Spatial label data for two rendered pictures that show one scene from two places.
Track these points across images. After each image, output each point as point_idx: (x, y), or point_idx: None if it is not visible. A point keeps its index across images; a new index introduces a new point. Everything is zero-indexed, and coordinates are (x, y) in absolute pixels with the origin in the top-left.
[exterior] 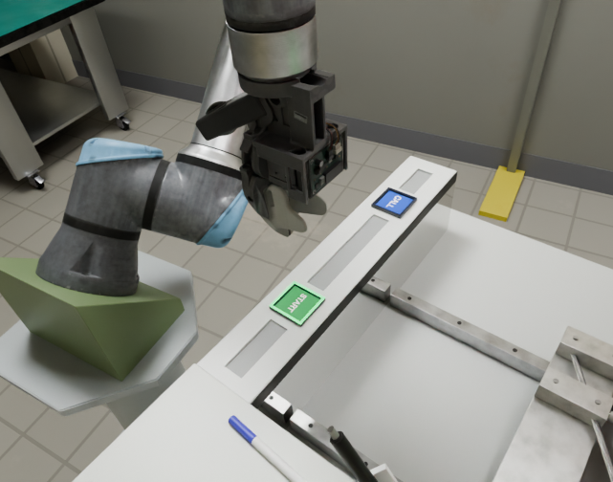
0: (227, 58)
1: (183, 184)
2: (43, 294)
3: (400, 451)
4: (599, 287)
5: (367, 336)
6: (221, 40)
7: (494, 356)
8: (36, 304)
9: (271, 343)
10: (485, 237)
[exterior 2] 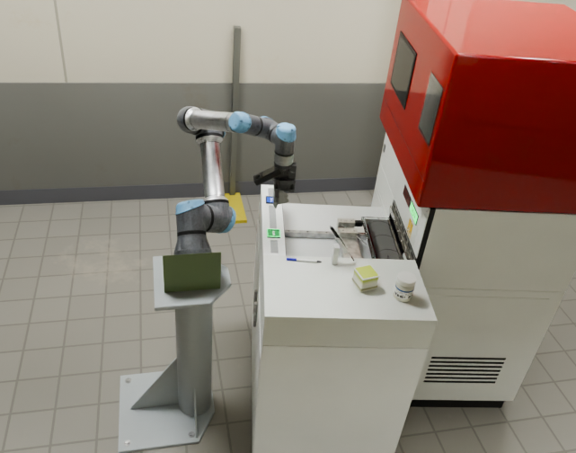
0: (213, 163)
1: (217, 209)
2: (203, 254)
3: None
4: (333, 211)
5: None
6: (206, 157)
7: (321, 237)
8: (191, 265)
9: (276, 244)
10: (292, 208)
